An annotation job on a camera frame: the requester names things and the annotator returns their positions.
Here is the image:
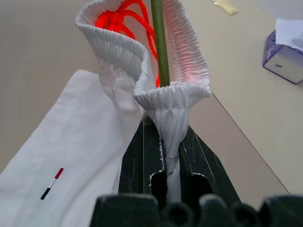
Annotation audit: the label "olive green wire hanger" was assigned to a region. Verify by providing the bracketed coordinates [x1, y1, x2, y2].
[150, 0, 171, 89]

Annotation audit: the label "purple tissue box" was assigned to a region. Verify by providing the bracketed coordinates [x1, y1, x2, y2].
[262, 17, 303, 85]

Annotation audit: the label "white shorts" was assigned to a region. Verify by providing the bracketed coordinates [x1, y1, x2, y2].
[0, 0, 213, 227]

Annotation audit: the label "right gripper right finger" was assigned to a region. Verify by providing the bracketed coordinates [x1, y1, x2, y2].
[179, 124, 242, 204]

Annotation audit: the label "yellowish clear plastic wrapper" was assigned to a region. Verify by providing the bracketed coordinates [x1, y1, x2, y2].
[209, 0, 239, 17]

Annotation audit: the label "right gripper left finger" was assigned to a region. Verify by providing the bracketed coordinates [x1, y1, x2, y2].
[117, 120, 167, 195]

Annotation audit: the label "red drawstring cord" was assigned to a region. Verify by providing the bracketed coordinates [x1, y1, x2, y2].
[94, 0, 160, 88]

